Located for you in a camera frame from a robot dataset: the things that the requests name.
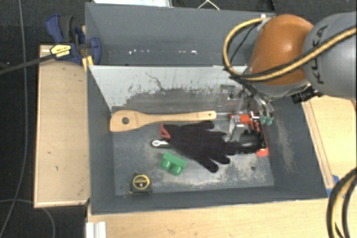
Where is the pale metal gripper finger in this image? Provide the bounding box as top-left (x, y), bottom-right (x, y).
top-left (227, 116), bottom-right (238, 142)
top-left (237, 122), bottom-right (248, 141)

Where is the orange and black tool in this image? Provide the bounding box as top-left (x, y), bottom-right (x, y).
top-left (229, 110), bottom-right (270, 158)

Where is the black glove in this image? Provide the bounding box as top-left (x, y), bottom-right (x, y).
top-left (163, 120), bottom-right (264, 173)

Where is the green toy block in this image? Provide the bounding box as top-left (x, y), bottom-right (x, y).
top-left (160, 151), bottom-right (188, 176)

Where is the small red item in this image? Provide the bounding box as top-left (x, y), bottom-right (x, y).
top-left (159, 123), bottom-right (172, 140)

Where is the wooden spatula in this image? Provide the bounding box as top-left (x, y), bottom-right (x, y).
top-left (109, 110), bottom-right (218, 133)

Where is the grey metal bin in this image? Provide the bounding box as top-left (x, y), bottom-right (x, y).
top-left (84, 2), bottom-right (329, 215)

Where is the yellow and black tape measure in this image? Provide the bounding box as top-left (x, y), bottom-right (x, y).
top-left (129, 172), bottom-right (153, 195)

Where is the pale wood board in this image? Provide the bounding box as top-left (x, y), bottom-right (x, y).
top-left (33, 44), bottom-right (91, 208)

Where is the black cylinder on white bracket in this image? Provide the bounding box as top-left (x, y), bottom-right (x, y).
top-left (291, 85), bottom-right (323, 104)

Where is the small white ring tool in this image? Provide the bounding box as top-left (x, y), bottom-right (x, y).
top-left (151, 139), bottom-right (170, 148)

